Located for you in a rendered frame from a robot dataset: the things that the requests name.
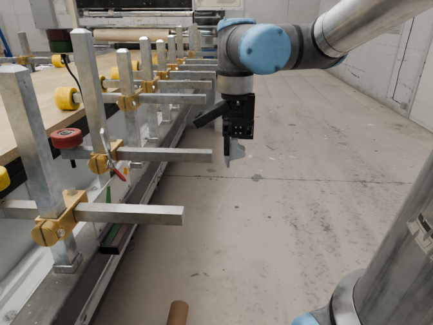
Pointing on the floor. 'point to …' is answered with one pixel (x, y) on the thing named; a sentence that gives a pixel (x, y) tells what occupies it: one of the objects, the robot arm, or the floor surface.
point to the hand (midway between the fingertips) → (225, 162)
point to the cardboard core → (178, 313)
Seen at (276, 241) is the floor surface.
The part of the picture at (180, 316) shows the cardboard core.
